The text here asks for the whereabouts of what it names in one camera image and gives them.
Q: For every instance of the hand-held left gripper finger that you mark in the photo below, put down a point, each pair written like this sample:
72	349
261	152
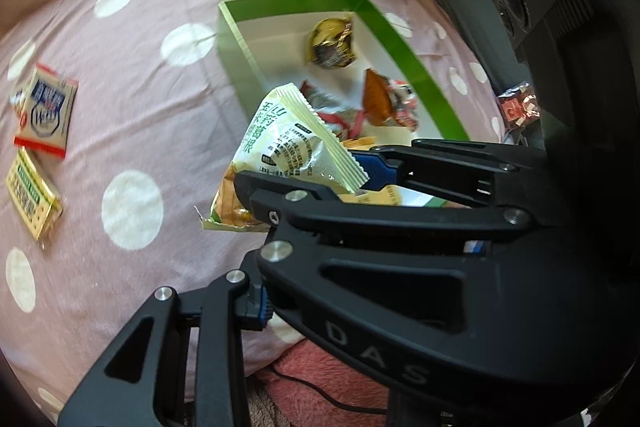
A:
262	312

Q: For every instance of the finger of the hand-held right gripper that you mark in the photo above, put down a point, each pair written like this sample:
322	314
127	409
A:
370	167
300	207

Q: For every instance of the pale green snack packet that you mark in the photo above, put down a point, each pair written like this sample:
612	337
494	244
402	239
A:
290	142

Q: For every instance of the green cardboard box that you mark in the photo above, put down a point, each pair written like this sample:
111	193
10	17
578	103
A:
280	37

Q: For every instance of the pale yellow snack packet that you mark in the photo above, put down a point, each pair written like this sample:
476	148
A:
380	197

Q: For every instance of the red and silver snack packet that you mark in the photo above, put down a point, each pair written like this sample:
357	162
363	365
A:
332	114

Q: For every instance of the brown orange snack packet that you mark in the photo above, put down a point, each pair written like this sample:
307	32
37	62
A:
376	99

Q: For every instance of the red and white snack packet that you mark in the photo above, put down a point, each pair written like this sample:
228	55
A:
404	104

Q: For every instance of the small red patterned packet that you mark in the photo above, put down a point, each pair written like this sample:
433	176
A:
515	107

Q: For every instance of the pink fleece blanket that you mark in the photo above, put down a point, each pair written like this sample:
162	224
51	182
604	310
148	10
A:
290	407

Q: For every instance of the pink polka-dot bed cover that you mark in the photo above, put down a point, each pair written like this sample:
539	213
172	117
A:
150	107

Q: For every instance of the yellow green snack packet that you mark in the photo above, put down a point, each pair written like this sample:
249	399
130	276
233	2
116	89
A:
30	192

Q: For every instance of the red white blue snack packet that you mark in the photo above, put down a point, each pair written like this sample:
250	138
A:
47	112
19	104

